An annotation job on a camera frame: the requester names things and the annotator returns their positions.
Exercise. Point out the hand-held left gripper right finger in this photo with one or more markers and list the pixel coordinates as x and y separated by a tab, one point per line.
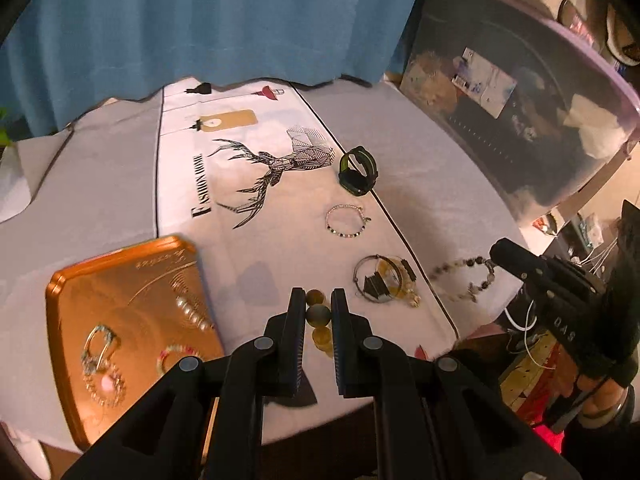
345	350

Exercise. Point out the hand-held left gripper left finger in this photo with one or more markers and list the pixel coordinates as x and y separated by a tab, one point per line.
290	350

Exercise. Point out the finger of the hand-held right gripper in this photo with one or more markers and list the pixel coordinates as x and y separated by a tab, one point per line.
540	270

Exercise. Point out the silver bangle set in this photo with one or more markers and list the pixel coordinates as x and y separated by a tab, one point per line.
356	275

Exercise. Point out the pearl hair pin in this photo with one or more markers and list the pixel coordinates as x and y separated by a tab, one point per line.
192	312

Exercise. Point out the green and black wristwatch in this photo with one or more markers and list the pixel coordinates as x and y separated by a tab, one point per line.
356	185

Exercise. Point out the copper metal tray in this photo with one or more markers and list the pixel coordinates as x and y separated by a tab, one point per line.
125	285

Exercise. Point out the person's right hand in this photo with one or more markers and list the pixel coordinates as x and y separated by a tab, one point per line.
600	410

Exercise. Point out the yellow and red patterned bag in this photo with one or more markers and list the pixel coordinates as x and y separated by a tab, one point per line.
525	385

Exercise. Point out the white deer print table runner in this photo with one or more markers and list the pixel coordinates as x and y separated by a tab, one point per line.
280	260

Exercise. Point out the red cloth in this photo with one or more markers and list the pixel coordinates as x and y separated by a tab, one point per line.
547	435

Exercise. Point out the clear plastic storage box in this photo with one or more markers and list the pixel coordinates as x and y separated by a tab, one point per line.
540	160

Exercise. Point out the grey tablecloth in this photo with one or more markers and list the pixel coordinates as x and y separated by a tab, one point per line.
450	185

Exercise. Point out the white printed card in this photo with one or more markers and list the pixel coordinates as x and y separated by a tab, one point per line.
487	85

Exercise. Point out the white curved object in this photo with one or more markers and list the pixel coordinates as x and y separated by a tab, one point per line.
622	40

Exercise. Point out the blue curtain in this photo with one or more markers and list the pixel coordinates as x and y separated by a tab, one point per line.
200	25

